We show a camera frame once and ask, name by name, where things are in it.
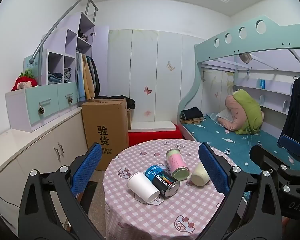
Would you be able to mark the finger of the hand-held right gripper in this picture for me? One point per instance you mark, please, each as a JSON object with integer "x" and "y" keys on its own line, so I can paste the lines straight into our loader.
{"x": 291, "y": 143}
{"x": 265, "y": 157}

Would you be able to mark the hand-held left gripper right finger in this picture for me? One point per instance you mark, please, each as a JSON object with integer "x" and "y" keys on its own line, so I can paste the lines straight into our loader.
{"x": 212, "y": 170}

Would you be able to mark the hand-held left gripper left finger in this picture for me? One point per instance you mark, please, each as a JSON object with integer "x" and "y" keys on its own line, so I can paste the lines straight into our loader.
{"x": 87, "y": 170}

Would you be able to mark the white paper cup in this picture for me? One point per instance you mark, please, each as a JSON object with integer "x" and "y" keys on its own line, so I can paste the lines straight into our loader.
{"x": 140, "y": 185}

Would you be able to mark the teal printed bed sheet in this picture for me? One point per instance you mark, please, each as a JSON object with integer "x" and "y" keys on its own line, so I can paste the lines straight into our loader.
{"x": 215, "y": 136}

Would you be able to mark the pink and green canister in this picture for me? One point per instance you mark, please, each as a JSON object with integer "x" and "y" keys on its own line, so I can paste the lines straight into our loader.
{"x": 176, "y": 163}

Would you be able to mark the dark hanging coat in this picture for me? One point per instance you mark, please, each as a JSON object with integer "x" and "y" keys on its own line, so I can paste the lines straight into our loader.
{"x": 298, "y": 105}

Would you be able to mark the green blanket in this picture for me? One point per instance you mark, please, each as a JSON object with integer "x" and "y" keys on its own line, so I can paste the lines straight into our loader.
{"x": 250, "y": 110}

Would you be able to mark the black and blue can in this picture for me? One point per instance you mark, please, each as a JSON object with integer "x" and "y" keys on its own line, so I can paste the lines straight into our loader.
{"x": 162, "y": 180}

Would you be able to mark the tall cardboard box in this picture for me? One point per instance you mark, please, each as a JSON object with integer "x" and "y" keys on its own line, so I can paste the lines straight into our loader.
{"x": 105, "y": 120}

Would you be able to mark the white pillow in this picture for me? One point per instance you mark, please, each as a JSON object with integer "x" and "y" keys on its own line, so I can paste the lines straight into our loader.
{"x": 222, "y": 116}

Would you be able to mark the pink pillow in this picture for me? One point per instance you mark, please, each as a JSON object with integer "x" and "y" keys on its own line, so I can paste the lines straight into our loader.
{"x": 231, "y": 113}

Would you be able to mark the folded dark clothes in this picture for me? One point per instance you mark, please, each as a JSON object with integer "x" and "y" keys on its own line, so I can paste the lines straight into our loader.
{"x": 191, "y": 115}

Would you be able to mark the low white cabinet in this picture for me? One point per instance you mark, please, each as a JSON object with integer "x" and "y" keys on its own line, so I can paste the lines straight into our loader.
{"x": 27, "y": 150}

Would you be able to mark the round table pink checked cloth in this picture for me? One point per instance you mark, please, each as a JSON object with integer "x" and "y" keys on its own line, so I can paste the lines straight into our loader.
{"x": 130, "y": 217}

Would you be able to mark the red box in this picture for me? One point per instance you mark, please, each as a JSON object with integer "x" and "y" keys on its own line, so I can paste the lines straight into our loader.
{"x": 150, "y": 137}

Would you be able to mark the black bag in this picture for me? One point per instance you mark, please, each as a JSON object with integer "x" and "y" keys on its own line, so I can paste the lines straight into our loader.
{"x": 130, "y": 102}

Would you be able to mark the tan hanging jacket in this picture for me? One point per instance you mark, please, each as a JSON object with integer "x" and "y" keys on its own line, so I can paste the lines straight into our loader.
{"x": 88, "y": 80}

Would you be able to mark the light blue hanging shirt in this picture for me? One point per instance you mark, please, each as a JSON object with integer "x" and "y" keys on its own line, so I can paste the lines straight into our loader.
{"x": 79, "y": 80}

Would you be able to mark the dark hanging clothes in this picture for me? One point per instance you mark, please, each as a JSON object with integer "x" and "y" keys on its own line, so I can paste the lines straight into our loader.
{"x": 96, "y": 77}

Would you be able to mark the folded light jeans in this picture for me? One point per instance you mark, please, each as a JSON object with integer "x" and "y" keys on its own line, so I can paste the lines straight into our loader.
{"x": 68, "y": 75}

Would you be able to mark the grey bag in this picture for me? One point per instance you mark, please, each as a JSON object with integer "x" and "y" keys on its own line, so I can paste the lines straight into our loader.
{"x": 245, "y": 58}

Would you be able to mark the folded dark jeans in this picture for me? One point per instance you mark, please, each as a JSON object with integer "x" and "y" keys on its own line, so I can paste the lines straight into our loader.
{"x": 55, "y": 78}

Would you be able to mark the strawberry plush toy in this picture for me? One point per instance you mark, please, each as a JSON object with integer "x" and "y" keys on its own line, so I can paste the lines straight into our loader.
{"x": 23, "y": 82}

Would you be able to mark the teal bunk bed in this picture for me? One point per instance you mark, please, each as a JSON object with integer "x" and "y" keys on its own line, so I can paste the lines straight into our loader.
{"x": 240, "y": 45}

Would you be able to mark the white wardrobe with butterflies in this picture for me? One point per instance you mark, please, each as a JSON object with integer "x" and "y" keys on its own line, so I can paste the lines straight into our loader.
{"x": 150, "y": 62}

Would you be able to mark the lilac stair shelf cabinet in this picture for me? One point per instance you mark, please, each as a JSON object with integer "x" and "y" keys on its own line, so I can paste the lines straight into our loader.
{"x": 72, "y": 40}

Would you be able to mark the grey metal handrail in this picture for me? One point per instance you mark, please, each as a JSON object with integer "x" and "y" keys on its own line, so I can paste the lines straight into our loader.
{"x": 52, "y": 27}

